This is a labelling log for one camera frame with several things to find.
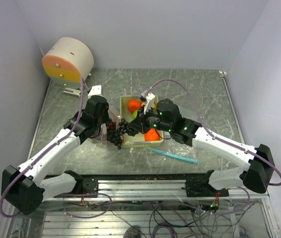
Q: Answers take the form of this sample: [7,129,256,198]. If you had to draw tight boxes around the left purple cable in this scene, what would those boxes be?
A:
[0,76,89,218]

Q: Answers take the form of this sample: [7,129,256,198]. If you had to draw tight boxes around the red-zipper clear bag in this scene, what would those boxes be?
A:
[100,105,122,143]

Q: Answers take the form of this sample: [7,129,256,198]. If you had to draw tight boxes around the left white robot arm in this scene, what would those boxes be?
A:
[0,95,109,215]

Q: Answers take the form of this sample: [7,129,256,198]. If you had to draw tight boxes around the blue-zipper clear bag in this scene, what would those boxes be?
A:
[146,131,198,165]

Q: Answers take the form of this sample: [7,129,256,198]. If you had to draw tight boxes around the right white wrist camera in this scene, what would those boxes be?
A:
[140,91,155,114]

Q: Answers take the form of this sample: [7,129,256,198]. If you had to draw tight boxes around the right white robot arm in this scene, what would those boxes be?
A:
[129,99,275,196]

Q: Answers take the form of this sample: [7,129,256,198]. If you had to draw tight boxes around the white corner clip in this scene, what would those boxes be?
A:
[219,70,227,77]

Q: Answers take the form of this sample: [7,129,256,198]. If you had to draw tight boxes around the loose wires under table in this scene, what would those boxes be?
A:
[63,193,255,238]

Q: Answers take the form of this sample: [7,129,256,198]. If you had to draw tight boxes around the aluminium rail frame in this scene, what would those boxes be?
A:
[7,172,281,238]

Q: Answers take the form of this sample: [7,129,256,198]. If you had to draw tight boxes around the cylindrical drawer box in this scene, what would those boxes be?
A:
[42,37,94,89]

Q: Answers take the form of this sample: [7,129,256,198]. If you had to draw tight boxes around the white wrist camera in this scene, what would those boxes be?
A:
[88,85,103,99]
[140,91,155,114]

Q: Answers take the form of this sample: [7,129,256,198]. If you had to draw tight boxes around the yellow-orange peach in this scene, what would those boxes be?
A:
[141,102,156,109]

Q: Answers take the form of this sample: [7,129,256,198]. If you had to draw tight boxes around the orange fruit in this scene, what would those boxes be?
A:
[127,99,142,114]

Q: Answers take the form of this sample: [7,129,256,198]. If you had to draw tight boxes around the yellow-green perforated plastic basket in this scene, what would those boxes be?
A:
[120,95,164,148]

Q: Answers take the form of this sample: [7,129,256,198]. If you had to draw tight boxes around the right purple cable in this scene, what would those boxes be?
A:
[141,78,281,186]

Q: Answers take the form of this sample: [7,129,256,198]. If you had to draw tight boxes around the purple cable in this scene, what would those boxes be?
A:
[141,78,281,186]
[0,76,89,218]

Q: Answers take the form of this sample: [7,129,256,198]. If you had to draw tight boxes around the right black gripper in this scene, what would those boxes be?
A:
[128,104,173,134]

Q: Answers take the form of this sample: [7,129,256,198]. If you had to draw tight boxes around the green apple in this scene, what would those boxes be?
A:
[132,110,138,119]

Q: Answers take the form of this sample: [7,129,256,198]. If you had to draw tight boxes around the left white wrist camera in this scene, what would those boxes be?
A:
[88,85,103,99]

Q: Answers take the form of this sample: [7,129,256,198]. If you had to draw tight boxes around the small red-orange fruit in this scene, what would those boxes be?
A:
[144,128,160,141]

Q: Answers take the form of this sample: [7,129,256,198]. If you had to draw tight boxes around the dark blue grape bunch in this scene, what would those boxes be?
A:
[107,118,139,150]

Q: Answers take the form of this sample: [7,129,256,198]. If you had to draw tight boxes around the small silver metal bracket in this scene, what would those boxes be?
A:
[63,87,81,98]

